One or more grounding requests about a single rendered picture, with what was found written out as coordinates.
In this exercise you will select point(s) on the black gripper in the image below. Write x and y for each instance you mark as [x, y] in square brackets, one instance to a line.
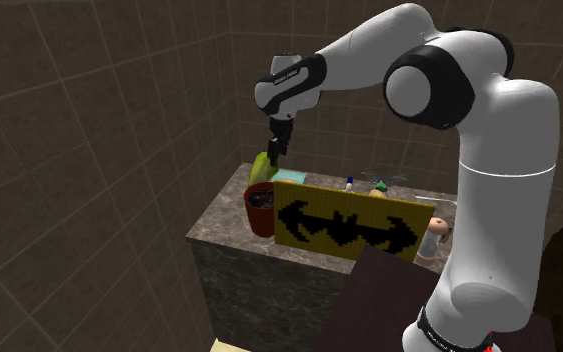
[281, 129]

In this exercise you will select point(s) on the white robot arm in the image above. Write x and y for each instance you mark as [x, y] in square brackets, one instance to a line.
[505, 146]

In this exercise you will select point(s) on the flat teal box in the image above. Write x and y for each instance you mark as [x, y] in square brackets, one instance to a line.
[290, 176]

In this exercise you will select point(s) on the yellow panel with black bat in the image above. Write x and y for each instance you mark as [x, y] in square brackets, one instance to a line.
[305, 195]

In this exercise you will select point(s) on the green plant in red pot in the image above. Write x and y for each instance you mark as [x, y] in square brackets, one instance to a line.
[260, 214]

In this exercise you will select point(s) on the white bottle with blue cap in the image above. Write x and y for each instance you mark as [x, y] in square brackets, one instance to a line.
[348, 185]

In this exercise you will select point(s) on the brown marble counter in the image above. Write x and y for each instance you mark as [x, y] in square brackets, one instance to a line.
[222, 219]

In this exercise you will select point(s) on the small orange fruit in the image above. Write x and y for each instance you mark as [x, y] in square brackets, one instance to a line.
[377, 194]

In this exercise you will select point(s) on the green toy with mesh wings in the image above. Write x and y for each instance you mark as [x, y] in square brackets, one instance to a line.
[382, 185]

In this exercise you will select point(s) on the white spoon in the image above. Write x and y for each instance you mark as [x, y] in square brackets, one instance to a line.
[437, 199]

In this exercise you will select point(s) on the bald doll figure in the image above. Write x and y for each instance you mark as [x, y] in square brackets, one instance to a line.
[431, 241]

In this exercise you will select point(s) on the dark maroon robot stand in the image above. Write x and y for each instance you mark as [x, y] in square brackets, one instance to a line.
[383, 302]

